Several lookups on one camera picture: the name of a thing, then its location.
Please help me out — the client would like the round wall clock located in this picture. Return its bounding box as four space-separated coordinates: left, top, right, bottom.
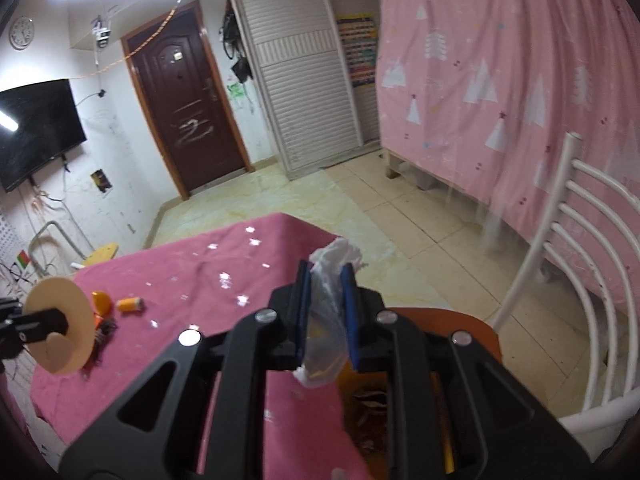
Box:
9 16 35 51

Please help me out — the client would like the orange round peel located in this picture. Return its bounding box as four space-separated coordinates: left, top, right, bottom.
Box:
91 290 114 328

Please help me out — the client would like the clear plastic bag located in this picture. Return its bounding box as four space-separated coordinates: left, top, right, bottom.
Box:
293 237 366 389

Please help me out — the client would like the white louvered wardrobe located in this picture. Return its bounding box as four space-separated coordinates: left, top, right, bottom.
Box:
232 0 380 179

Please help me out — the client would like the dark brown door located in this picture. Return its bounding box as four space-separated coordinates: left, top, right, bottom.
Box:
122 1 253 200

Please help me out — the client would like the pink star tablecloth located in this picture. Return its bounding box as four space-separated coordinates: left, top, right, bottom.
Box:
30 214 370 479

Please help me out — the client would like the orange thread spool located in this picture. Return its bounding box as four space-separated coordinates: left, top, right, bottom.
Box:
116 297 145 314

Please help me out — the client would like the black wall television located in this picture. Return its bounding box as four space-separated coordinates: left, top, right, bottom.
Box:
0 79 86 192

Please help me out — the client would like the pink tree pattern curtain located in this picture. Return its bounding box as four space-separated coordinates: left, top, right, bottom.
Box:
376 0 639 240

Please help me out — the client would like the white metal chair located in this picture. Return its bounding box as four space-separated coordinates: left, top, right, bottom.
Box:
491 122 639 457

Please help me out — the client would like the colourful wall chart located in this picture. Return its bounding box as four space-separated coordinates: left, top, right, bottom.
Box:
336 14 378 88

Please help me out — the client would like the black hanging bag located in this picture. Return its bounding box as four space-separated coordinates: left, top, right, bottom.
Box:
219 0 253 84

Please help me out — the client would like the yellow plastic bin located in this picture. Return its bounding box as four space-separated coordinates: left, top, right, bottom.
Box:
335 358 457 480

